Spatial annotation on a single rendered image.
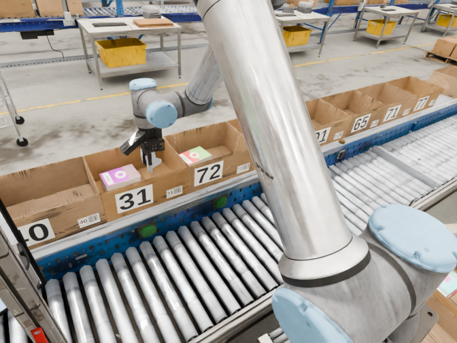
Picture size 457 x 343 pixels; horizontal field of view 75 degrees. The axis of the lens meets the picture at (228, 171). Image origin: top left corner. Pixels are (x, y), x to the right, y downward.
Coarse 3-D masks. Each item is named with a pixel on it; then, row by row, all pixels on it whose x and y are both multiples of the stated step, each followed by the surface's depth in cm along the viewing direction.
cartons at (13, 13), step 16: (0, 0) 384; (16, 0) 392; (48, 0) 411; (80, 0) 430; (288, 0) 665; (304, 0) 647; (336, 0) 703; (352, 0) 726; (368, 0) 755; (384, 0) 787; (400, 0) 821; (0, 16) 393; (16, 16) 401; (32, 16) 409
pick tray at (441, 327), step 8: (432, 296) 117; (432, 304) 118; (440, 304) 115; (440, 312) 116; (448, 312) 113; (440, 320) 116; (448, 320) 113; (456, 320) 111; (432, 328) 116; (440, 328) 116; (448, 328) 114; (456, 328) 111; (432, 336) 114; (440, 336) 114; (448, 336) 114; (456, 336) 112
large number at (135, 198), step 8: (128, 192) 125; (136, 192) 127; (144, 192) 130; (152, 192) 133; (120, 200) 125; (128, 200) 127; (136, 200) 130; (144, 200) 133; (152, 200) 135; (120, 208) 128; (128, 208) 130
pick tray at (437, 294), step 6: (456, 264) 137; (456, 270) 138; (438, 294) 119; (456, 294) 128; (444, 300) 118; (450, 300) 126; (456, 300) 126; (450, 306) 116; (456, 306) 114; (456, 312) 114
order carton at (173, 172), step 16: (96, 160) 141; (112, 160) 146; (128, 160) 151; (176, 160) 147; (96, 176) 146; (144, 176) 153; (160, 176) 130; (176, 176) 135; (112, 192) 121; (160, 192) 136; (112, 208) 126; (144, 208) 136
